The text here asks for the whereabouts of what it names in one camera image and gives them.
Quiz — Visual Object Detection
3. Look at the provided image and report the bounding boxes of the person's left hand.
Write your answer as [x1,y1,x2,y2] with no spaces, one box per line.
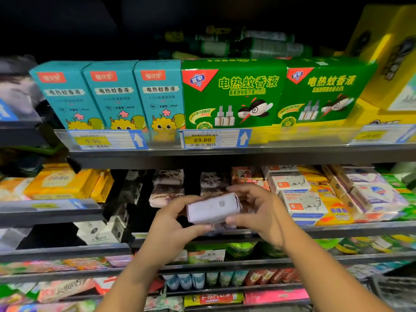
[138,193,215,269]

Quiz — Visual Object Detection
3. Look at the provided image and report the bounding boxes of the person's right hand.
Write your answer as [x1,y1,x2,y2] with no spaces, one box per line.
[224,183,296,251]

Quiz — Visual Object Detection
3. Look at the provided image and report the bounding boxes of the stack of white orange soap boxes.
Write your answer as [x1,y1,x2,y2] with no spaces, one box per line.
[261,164,331,225]

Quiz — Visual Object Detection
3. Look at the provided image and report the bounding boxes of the stack of pink soap boxes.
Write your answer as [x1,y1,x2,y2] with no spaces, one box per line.
[231,166,270,191]

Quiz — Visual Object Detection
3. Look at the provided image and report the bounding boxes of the lilac soap box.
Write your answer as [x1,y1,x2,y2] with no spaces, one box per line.
[186,192,243,225]

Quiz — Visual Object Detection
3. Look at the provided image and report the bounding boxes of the stack of floral soap boxes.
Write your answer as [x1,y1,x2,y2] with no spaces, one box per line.
[199,170,238,231]

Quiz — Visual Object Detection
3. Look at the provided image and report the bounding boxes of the stack of yellow soap boxes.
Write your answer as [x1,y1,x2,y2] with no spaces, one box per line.
[296,166,357,225]

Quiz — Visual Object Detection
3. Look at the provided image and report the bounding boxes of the stack of white purple soap boxes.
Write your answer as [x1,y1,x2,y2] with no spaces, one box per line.
[322,163,410,221]

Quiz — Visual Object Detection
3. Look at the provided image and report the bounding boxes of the stack of yellow soap cartons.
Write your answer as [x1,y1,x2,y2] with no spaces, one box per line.
[25,164,114,202]

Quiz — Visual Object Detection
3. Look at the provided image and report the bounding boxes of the stack of green soap boxes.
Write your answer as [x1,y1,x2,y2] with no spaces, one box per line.
[380,172,416,221]

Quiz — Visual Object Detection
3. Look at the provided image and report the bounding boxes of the person's right forearm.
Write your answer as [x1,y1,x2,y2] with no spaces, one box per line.
[276,231,394,312]

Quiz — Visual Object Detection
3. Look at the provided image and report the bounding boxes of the green white carton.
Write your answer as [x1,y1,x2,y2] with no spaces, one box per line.
[170,250,189,264]
[188,249,227,264]

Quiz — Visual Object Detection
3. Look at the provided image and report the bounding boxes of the red white packet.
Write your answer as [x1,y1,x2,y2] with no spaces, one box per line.
[94,275,166,295]

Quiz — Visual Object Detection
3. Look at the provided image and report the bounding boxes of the row of blue white tubes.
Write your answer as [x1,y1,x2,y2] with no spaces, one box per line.
[162,271,247,291]

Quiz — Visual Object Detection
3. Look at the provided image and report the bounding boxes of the row of red tubes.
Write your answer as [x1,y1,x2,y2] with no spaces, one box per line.
[246,266,296,285]

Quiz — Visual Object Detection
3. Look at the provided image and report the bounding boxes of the white floral packet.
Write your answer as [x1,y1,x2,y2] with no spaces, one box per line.
[144,294,185,312]

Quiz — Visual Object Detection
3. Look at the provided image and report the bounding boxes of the white printed small cartons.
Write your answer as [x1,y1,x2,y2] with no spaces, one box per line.
[73,218,127,246]

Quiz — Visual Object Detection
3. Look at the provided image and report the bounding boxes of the pink flat pack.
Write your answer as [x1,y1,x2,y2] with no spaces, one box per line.
[244,287,311,306]

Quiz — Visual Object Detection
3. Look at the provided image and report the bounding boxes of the yellow red flat pack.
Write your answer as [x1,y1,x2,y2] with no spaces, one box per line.
[184,292,244,308]

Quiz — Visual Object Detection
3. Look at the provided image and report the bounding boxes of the row of pink orange packets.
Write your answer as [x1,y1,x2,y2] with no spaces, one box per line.
[0,254,134,277]

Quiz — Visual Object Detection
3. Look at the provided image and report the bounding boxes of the white blue price tag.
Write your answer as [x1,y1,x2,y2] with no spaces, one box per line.
[351,123,416,145]
[68,130,149,151]
[180,128,253,150]
[0,97,19,122]

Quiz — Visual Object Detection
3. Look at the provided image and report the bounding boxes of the white blue price strip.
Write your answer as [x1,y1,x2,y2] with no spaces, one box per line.
[0,198,101,213]

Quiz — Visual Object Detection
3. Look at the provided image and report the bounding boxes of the pile of colourful packets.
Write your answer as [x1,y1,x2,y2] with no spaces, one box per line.
[0,277,98,312]

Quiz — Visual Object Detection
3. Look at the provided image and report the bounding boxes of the green box mosquito print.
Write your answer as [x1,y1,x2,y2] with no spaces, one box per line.
[182,58,287,146]
[278,57,378,144]

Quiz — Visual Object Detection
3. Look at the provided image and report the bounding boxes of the teal box yellow cartoon print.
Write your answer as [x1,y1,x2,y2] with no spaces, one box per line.
[133,59,186,143]

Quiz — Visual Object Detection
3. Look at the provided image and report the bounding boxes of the teal box pink flower print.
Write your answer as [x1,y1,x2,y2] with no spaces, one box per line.
[29,60,98,130]
[82,59,147,130]

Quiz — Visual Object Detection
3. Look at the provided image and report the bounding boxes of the flat yellow box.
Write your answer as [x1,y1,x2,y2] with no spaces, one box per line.
[341,99,416,127]

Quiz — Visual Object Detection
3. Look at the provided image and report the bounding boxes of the dark green packets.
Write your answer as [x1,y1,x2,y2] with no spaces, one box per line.
[0,149,66,176]

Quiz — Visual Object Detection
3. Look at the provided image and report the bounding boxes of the white plastic pack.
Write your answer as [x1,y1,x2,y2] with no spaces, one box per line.
[0,227,30,254]

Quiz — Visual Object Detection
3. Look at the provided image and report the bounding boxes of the orange white packet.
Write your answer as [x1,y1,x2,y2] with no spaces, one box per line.
[0,177,32,202]

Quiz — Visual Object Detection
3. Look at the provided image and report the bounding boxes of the row of dark green packs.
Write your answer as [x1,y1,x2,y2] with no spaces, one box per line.
[156,26,313,60]

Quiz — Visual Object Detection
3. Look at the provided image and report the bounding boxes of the large yellow box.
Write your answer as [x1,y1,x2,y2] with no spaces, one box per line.
[344,4,416,111]

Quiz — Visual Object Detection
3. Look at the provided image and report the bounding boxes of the stack of white plastic packs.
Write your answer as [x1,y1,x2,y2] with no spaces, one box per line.
[0,58,41,121]

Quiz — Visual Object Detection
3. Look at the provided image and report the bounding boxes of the wire basket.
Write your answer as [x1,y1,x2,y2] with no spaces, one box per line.
[369,273,416,312]

